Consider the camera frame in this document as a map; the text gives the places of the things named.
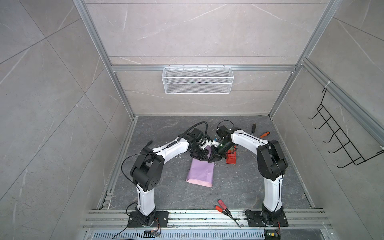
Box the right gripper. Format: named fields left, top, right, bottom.
left=207, top=142, right=235, bottom=164

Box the aluminium mounting rail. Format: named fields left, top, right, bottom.
left=81, top=209, right=332, bottom=230

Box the black wire hook rack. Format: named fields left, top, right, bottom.
left=308, top=88, right=384, bottom=169

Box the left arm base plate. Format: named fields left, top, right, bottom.
left=128, top=211, right=169, bottom=228

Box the pink wrapping paper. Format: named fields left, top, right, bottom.
left=186, top=158, right=215, bottom=188

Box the black handled screwdriver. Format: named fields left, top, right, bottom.
left=251, top=124, right=257, bottom=136

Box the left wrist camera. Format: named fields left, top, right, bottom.
left=189, top=128, right=212, bottom=149

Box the red tape dispenser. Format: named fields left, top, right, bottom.
left=226, top=146, right=237, bottom=165

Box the white wire mesh basket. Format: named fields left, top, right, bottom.
left=162, top=67, right=234, bottom=95

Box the orange handled screwdriver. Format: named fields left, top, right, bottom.
left=260, top=132, right=270, bottom=139

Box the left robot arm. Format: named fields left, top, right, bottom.
left=130, top=136, right=214, bottom=227

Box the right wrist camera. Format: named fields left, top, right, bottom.
left=216, top=126, right=233, bottom=141

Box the red handled screwdriver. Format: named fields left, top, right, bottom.
left=215, top=205, right=241, bottom=228

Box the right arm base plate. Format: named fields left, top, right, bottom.
left=245, top=208, right=289, bottom=227

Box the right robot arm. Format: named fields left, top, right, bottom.
left=208, top=126, right=288, bottom=226

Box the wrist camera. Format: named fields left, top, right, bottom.
left=216, top=126, right=233, bottom=141
left=189, top=128, right=212, bottom=149

